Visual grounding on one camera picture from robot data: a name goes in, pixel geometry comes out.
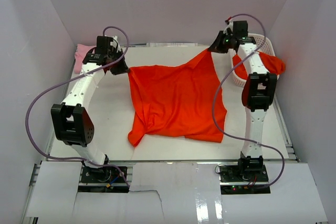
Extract orange t shirt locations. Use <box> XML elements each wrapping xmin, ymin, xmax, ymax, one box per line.
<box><xmin>234</xmin><ymin>51</ymin><xmax>286</xmax><ymax>80</ymax></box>
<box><xmin>128</xmin><ymin>49</ymin><xmax>227</xmax><ymax>147</ymax></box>

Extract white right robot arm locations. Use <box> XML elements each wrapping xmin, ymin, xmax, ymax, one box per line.
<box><xmin>209</xmin><ymin>29</ymin><xmax>278</xmax><ymax>182</ymax></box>

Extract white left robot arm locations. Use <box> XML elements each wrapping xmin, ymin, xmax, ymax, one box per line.
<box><xmin>51</xmin><ymin>46</ymin><xmax>129</xmax><ymax>182</ymax></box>

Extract folded pink t shirt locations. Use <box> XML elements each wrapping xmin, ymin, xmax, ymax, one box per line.
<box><xmin>73</xmin><ymin>44</ymin><xmax>94</xmax><ymax>74</ymax></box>

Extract white perforated plastic basket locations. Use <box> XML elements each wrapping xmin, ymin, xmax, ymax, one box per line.
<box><xmin>229</xmin><ymin>34</ymin><xmax>284</xmax><ymax>87</ymax></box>

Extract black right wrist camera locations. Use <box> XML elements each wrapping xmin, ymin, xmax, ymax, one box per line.
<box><xmin>232</xmin><ymin>20</ymin><xmax>248</xmax><ymax>38</ymax></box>

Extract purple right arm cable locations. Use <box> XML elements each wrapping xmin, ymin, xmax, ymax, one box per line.
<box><xmin>212</xmin><ymin>13</ymin><xmax>286</xmax><ymax>188</ymax></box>

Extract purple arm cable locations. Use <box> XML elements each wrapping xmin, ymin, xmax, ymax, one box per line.
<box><xmin>212</xmin><ymin>13</ymin><xmax>286</xmax><ymax>188</ymax></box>
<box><xmin>25</xmin><ymin>26</ymin><xmax>131</xmax><ymax>187</ymax></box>

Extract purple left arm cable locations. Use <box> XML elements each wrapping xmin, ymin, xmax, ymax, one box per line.
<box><xmin>25</xmin><ymin>26</ymin><xmax>131</xmax><ymax>187</ymax></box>

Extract white paper strip at wall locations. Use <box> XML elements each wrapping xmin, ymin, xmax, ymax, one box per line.
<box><xmin>146</xmin><ymin>42</ymin><xmax>198</xmax><ymax>47</ymax></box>

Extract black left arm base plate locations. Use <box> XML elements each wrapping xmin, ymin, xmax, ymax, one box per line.
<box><xmin>78</xmin><ymin>166</ymin><xmax>129</xmax><ymax>193</ymax></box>

